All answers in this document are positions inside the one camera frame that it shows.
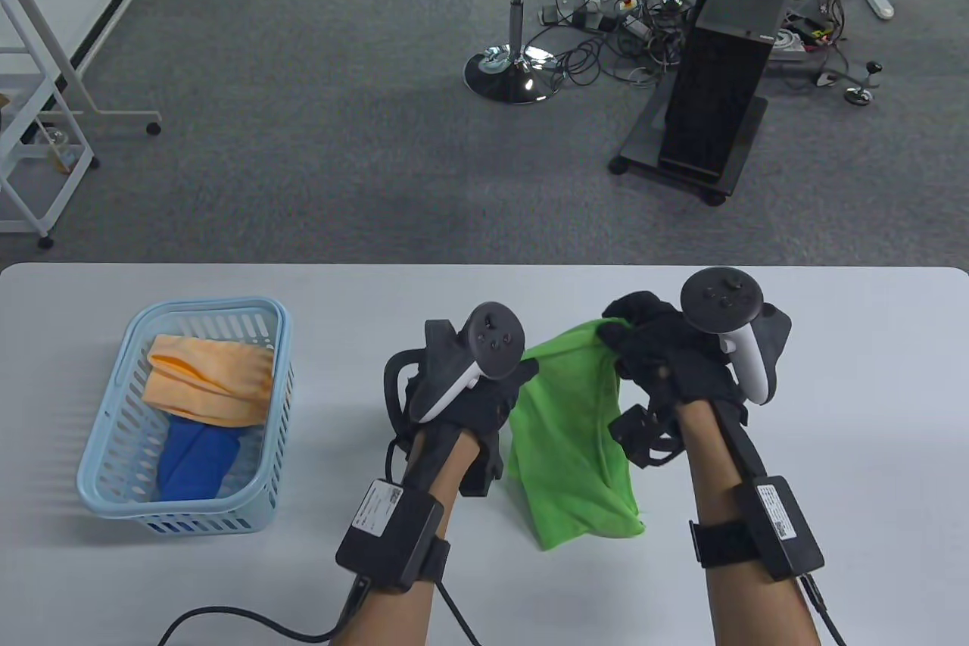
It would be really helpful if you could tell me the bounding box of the person's left forearm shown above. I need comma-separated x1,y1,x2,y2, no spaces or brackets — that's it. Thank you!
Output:
328,425,483,646

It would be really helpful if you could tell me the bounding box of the person's left hand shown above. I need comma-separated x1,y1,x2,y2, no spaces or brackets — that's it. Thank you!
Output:
405,357,541,444

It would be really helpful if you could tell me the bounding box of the round silver cable reel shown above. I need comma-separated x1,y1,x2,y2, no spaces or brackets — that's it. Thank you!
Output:
768,29,809,62

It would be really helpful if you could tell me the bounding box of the light blue plastic basket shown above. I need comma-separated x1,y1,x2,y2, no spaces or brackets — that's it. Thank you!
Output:
77,297,294,535

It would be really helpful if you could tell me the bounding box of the person's right forearm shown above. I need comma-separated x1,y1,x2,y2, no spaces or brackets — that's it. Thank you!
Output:
672,400,824,646

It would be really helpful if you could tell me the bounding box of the blue towel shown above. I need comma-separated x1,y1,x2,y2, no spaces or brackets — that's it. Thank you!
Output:
157,415,243,501

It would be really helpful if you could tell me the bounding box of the green rectangular towel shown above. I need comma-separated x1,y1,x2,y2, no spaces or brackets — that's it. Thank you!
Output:
506,320,646,551

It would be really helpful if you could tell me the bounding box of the grey power strip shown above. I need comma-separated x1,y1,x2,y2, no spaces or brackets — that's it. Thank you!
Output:
540,2,606,31

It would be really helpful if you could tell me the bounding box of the black computer tower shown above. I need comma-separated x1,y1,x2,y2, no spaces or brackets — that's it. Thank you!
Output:
658,0,798,185

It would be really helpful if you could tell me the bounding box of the orange towel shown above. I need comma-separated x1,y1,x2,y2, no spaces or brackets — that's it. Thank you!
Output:
143,334,276,429

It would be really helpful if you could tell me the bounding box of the white shelf cart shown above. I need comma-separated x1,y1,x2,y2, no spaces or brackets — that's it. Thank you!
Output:
0,0,100,250

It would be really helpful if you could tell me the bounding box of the person's right hand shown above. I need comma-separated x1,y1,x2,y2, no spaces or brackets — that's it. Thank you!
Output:
601,290,750,416

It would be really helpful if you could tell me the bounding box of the tangle of floor cables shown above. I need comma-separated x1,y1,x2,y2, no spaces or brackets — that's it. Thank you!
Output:
539,0,860,88

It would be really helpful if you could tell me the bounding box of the black glove cable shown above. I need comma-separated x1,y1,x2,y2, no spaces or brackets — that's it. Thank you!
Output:
799,574,849,646
157,574,485,646

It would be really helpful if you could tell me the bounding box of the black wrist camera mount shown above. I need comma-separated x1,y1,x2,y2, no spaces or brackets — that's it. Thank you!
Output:
609,404,687,470
456,432,506,498

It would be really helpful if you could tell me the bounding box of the black rolling cart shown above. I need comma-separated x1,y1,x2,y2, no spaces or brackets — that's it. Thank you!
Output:
609,92,769,206

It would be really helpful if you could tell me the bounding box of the black and white controller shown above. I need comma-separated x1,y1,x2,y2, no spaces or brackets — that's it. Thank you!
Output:
384,301,526,442
680,267,793,405

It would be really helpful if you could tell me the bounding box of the black forearm sensor box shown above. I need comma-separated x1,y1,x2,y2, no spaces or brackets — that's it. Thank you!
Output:
335,478,452,594
689,476,827,583

